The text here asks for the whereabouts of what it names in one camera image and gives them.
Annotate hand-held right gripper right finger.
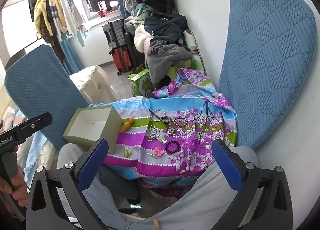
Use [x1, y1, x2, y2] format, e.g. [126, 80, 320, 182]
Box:
[212, 139, 294, 230]

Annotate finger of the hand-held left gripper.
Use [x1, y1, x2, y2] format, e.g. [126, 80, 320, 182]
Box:
[12, 112, 53, 144]

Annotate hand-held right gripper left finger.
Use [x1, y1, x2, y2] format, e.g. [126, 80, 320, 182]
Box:
[26, 138, 125, 230]

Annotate white cardboard box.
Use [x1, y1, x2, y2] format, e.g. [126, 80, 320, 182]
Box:
[62, 105, 123, 154]

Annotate orange gourd pendant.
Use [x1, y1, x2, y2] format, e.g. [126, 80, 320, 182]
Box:
[121, 118, 134, 133]

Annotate black bead bracelet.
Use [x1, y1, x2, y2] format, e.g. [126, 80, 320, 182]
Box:
[165, 140, 178, 155]

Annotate silver chain necklace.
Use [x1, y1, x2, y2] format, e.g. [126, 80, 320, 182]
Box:
[147, 125, 163, 142]

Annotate person's left hand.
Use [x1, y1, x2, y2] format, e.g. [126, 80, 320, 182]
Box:
[0, 145, 27, 207]

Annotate pale blue blanket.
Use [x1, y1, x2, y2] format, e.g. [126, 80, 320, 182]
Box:
[24, 131, 58, 187]

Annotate small blue knit chair back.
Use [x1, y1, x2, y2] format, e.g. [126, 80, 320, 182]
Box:
[4, 44, 93, 149]

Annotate person's right leg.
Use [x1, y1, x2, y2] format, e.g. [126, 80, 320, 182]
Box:
[120, 146, 259, 230]

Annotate floral striped cloth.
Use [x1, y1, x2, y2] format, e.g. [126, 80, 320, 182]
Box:
[89, 68, 238, 188]

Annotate cream covered cabinet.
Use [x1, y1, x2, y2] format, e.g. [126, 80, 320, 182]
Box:
[69, 65, 120, 106]

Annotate green carton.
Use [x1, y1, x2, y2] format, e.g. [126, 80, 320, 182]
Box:
[127, 68, 153, 97]

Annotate red suitcase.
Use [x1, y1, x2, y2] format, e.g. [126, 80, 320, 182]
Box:
[111, 47, 133, 75]

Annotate yellow hanging garment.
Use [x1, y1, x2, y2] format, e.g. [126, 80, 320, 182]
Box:
[34, 0, 54, 39]

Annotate large blue knit chair back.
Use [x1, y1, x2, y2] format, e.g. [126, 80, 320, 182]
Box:
[216, 0, 318, 149]

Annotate printed board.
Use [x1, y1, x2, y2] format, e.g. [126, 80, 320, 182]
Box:
[186, 30, 208, 76]

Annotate black suitcase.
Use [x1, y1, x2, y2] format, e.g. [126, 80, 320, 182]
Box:
[124, 30, 145, 68]

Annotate grey suitcase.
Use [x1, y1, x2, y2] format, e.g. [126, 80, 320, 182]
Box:
[102, 20, 125, 49]

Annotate grey garment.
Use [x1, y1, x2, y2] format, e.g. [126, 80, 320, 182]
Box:
[145, 40, 193, 76]

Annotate white garment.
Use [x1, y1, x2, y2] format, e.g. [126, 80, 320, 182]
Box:
[134, 24, 153, 53]

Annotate navy garment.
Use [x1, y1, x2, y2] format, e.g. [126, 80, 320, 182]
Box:
[144, 13, 188, 44]

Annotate silver hoop ring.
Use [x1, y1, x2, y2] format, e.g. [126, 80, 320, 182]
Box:
[149, 109, 167, 122]

